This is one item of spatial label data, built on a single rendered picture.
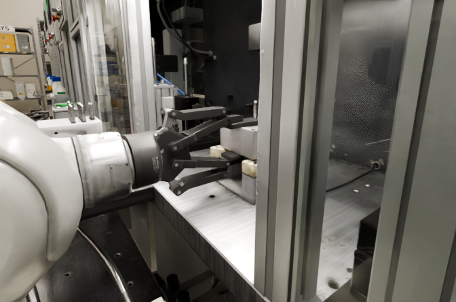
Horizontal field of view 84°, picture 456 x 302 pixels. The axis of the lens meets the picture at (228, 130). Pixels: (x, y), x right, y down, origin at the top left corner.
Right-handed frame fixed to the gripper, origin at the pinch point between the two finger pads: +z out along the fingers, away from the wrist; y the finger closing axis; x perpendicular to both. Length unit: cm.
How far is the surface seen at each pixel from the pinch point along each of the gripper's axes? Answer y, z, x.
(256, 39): 17.3, 4.7, 2.0
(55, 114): 2, -26, 43
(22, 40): 73, -46, 643
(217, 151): -2.8, -3.1, 3.7
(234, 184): -8.9, -1.5, 0.6
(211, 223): -9.2, -11.4, -7.0
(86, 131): -0.5, -21.7, 26.5
